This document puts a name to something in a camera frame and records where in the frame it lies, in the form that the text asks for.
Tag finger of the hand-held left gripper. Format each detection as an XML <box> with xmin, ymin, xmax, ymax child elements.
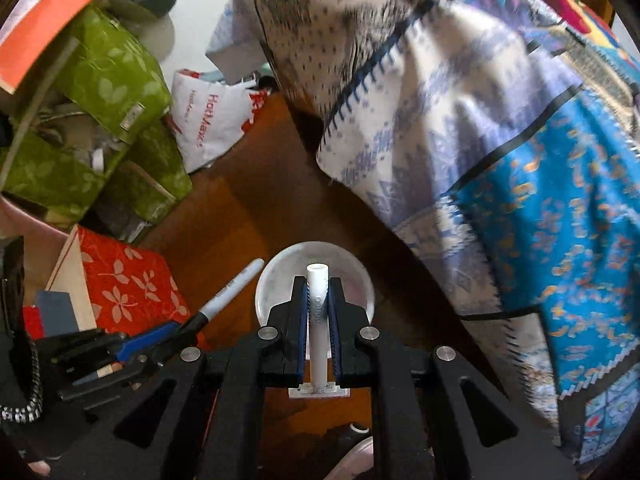
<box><xmin>50</xmin><ymin>321</ymin><xmax>201</xmax><ymax>363</ymax></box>
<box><xmin>57</xmin><ymin>357</ymin><xmax>166</xmax><ymax>402</ymax></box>

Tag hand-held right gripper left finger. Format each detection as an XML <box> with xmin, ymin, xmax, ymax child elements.
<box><xmin>50</xmin><ymin>276</ymin><xmax>308</xmax><ymax>480</ymax></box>

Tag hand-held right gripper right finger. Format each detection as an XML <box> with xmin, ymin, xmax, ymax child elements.
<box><xmin>327</xmin><ymin>276</ymin><xmax>582</xmax><ymax>480</ymax></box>

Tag pink plastic cup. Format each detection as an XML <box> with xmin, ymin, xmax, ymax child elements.
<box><xmin>255</xmin><ymin>241</ymin><xmax>376</xmax><ymax>343</ymax></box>

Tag white marker with black cap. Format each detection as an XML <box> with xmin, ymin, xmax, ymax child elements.
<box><xmin>191</xmin><ymin>258</ymin><xmax>266</xmax><ymax>333</ymax></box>

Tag red leaf-print box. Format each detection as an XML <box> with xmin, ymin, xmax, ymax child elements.
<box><xmin>45</xmin><ymin>225</ymin><xmax>195</xmax><ymax>342</ymax></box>

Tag grey card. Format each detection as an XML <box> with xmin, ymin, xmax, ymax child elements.
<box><xmin>34</xmin><ymin>290</ymin><xmax>81</xmax><ymax>339</ymax></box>

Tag pale pink container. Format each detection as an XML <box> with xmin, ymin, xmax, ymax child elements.
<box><xmin>320</xmin><ymin>422</ymin><xmax>376</xmax><ymax>480</ymax></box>

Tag pink tub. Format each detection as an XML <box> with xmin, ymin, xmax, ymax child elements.
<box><xmin>0</xmin><ymin>195</ymin><xmax>71</xmax><ymax>307</ymax></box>

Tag green leaf-print storage box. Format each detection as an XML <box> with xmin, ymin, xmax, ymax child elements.
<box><xmin>95</xmin><ymin>120</ymin><xmax>194</xmax><ymax>228</ymax></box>
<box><xmin>52</xmin><ymin>5</ymin><xmax>173</xmax><ymax>145</ymax></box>

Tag green plastic bags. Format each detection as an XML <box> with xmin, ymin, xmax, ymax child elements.
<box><xmin>0</xmin><ymin>130</ymin><xmax>128</xmax><ymax>228</ymax></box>

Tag blue white patchwork blanket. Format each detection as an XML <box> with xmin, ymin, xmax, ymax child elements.
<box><xmin>206</xmin><ymin>0</ymin><xmax>640</xmax><ymax>467</ymax></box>

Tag white plastic bag red print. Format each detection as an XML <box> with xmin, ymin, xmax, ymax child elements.
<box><xmin>167</xmin><ymin>69</ymin><xmax>272</xmax><ymax>174</ymax></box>

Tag orange and white box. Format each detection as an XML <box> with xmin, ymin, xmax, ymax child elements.
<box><xmin>0</xmin><ymin>0</ymin><xmax>126</xmax><ymax>95</ymax></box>

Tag colourful block quilt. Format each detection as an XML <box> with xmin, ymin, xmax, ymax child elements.
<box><xmin>480</xmin><ymin>0</ymin><xmax>640</xmax><ymax>66</ymax></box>

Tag braided black white cord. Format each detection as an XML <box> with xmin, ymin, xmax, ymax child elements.
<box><xmin>0</xmin><ymin>340</ymin><xmax>45</xmax><ymax>424</ymax></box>

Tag grey strap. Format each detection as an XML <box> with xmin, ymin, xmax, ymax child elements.
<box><xmin>0</xmin><ymin>37</ymin><xmax>82</xmax><ymax>188</ymax></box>

